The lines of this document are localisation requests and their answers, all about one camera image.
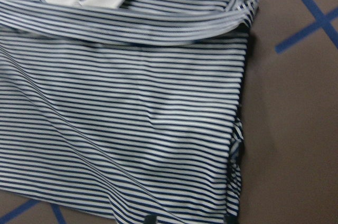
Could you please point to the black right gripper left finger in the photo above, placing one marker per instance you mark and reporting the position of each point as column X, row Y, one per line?
column 150, row 219

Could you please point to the striped polo shirt white collar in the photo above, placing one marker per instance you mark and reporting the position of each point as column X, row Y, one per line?
column 125, row 108

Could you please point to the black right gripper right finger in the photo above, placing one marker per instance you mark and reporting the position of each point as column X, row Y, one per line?
column 229, row 219

